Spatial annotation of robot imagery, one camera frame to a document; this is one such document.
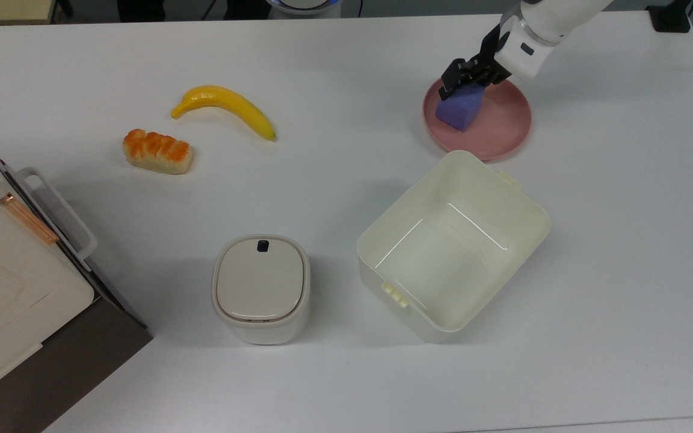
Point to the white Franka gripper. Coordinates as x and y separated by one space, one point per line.
521 54

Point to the purple foam cube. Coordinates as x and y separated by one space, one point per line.
461 108

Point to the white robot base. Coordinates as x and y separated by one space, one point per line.
304 5

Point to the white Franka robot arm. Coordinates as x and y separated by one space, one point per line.
563 18

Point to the pink round plate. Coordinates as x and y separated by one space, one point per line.
497 123

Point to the cream plastic storage box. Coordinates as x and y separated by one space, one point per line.
452 252

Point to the black table clamp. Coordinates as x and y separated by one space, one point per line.
671 17

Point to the yellow banana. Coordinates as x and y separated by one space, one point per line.
232 105

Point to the beige bin lid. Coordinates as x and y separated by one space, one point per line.
260 278

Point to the orange glazed bread loaf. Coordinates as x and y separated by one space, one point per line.
157 152

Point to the white small trash bin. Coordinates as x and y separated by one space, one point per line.
260 328

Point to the copper oven trim bar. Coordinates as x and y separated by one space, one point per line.
27 218

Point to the wooden side desk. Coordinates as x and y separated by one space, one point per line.
3 9

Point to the white microwave oven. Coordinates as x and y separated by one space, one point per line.
15 300

